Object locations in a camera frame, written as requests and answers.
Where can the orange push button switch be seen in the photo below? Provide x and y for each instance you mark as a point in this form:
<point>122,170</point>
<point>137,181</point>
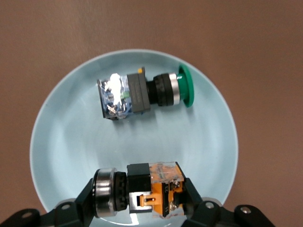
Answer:
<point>139,186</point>

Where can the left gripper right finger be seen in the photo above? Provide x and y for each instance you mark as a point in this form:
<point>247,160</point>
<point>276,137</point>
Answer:
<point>198,212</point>

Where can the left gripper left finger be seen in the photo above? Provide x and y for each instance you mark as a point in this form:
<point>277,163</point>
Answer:
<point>78,205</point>

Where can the green push button switch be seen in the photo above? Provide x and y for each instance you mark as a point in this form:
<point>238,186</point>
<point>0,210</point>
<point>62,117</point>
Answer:
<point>139,92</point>

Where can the light blue round plate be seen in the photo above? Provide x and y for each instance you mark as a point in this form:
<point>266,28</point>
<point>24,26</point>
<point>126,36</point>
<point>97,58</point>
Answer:
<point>82,146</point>

